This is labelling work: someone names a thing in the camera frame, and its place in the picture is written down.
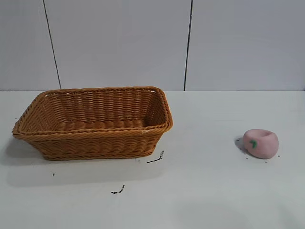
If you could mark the pink toy peach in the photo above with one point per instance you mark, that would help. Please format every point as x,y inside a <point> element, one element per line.
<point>262,145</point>

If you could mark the brown woven wicker basket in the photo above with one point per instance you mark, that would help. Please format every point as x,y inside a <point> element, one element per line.
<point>95,143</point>

